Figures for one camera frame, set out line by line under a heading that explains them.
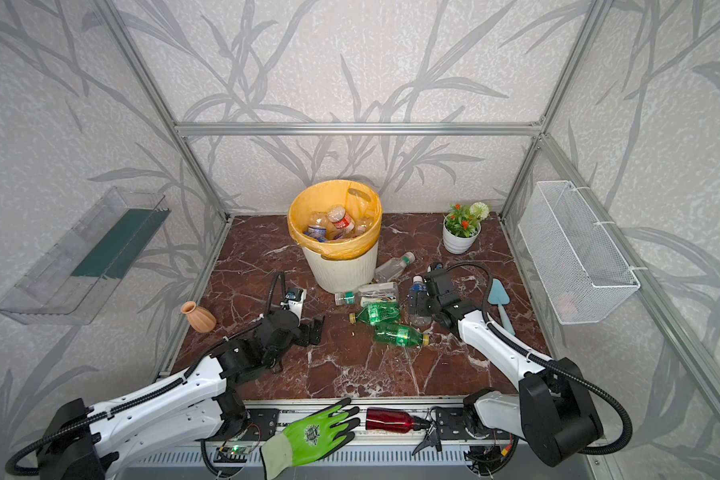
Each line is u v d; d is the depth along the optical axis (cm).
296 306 70
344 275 87
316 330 72
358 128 98
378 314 91
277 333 58
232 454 72
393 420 71
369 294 98
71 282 64
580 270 62
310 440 71
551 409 40
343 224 95
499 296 99
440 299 66
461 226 99
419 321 89
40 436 43
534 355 45
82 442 40
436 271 79
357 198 93
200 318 84
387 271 100
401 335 83
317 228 93
